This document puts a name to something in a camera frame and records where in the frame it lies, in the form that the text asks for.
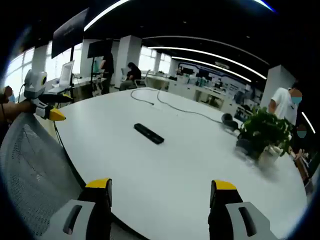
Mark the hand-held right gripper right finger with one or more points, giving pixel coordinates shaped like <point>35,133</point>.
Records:
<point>232,212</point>

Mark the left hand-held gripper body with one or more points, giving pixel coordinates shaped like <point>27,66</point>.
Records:
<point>33,85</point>

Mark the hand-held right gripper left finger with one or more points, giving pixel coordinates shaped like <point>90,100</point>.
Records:
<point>85,210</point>

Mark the black remote control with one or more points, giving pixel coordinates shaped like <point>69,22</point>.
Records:
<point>148,133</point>

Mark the white monitor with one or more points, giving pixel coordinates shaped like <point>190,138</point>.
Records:
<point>66,73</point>

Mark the white office desk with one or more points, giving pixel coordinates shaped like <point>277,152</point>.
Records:
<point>82,81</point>

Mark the white perforated mesh basket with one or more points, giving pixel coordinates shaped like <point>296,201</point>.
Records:
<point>32,170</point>

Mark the large dark screen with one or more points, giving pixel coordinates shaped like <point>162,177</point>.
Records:
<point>70,32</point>

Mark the small dark screen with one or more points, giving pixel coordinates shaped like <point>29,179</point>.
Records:
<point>98,48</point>

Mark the white plant pot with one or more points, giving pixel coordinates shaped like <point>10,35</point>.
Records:
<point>268,156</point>

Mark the dark grey plant pot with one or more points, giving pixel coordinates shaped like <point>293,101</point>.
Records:
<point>246,145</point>

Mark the grey office chair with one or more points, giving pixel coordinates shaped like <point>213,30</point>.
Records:
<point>141,82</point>

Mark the green potted plant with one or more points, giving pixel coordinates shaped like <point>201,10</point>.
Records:
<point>265,130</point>

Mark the dark grey round object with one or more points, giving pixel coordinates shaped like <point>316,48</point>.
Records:
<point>230,122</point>

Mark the white shelving with equipment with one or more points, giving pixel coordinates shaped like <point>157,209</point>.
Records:
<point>220,87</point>

